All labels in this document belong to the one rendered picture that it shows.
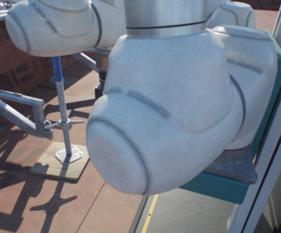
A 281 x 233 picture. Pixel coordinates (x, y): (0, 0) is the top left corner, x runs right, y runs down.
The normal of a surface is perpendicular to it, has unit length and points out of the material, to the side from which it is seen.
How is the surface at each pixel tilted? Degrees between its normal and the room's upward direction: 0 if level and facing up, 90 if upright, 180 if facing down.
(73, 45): 116
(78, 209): 0
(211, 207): 0
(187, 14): 81
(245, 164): 14
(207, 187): 90
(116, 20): 85
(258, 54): 58
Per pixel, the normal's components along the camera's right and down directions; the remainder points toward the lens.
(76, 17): 0.66, 0.59
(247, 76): 0.30, -0.23
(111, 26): 0.70, 0.37
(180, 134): 0.50, -0.14
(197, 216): 0.04, -0.86
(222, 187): -0.31, 0.47
